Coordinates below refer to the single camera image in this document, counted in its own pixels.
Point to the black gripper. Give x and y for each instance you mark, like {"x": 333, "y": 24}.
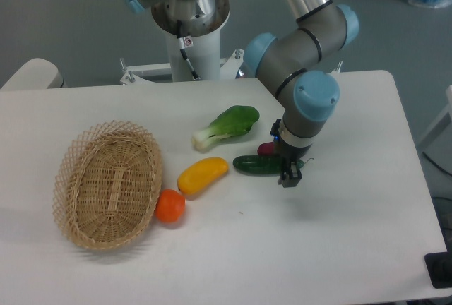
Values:
{"x": 290, "y": 156}

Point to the green cucumber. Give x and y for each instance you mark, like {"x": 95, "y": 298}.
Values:
{"x": 258, "y": 165}

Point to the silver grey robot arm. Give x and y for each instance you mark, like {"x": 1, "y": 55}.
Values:
{"x": 285, "y": 66}

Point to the purple sweet potato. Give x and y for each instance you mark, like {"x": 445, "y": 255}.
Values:
{"x": 266, "y": 149}

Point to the green bok choy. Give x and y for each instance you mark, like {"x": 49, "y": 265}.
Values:
{"x": 235, "y": 121}

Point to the yellow mango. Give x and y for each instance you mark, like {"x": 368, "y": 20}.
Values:
{"x": 201, "y": 174}

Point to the orange bell pepper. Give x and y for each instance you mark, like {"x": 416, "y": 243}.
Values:
{"x": 170, "y": 206}

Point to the white side furniture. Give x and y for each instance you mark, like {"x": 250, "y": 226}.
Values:
{"x": 438, "y": 125}

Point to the woven wicker basket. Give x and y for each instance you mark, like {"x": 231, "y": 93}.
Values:
{"x": 108, "y": 185}

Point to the black device at edge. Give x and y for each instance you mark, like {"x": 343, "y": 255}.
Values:
{"x": 439, "y": 269}

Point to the white chair back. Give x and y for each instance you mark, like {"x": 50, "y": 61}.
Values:
{"x": 35, "y": 74}

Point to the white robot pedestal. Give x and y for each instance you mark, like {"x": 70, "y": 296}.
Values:
{"x": 192, "y": 30}

